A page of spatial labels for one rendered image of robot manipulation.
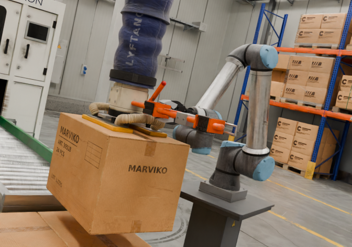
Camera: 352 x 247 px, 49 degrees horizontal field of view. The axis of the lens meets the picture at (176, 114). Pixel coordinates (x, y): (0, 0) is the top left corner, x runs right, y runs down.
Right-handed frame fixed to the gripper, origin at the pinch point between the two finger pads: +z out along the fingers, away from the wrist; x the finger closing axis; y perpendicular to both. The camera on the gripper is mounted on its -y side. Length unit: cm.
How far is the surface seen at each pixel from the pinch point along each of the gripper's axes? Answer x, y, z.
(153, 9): 43.1, 18.0, 2.8
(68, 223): -66, 39, 11
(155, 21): 38.0, 17.7, 0.4
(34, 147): -61, 181, -21
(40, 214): -66, 51, 20
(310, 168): -93, 335, -716
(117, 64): 15.5, 27.6, 9.3
